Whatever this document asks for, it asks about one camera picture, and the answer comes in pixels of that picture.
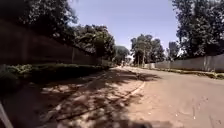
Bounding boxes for reddish brick path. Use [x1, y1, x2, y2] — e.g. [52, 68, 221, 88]
[33, 66, 148, 128]

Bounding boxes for group of trees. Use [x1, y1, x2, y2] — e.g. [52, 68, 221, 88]
[129, 33, 167, 67]

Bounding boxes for low green hedge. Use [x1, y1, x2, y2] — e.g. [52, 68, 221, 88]
[0, 62, 112, 95]

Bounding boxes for brown asphalt road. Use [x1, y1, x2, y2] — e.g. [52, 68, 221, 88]
[121, 65, 224, 128]

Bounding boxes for row of dark trees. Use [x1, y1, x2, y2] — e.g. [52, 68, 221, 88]
[0, 0, 132, 66]

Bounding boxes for grass verge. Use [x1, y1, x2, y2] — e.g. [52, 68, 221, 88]
[133, 65, 224, 81]

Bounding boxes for bare dirt strip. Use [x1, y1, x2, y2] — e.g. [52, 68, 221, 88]
[0, 70, 111, 128]

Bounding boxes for tall trees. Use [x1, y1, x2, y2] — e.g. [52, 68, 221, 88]
[165, 0, 224, 60]

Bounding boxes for long brown block wall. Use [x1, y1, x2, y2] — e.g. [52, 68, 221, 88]
[0, 18, 114, 68]

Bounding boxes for pale grey wall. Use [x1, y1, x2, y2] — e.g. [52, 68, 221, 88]
[143, 53, 224, 73]

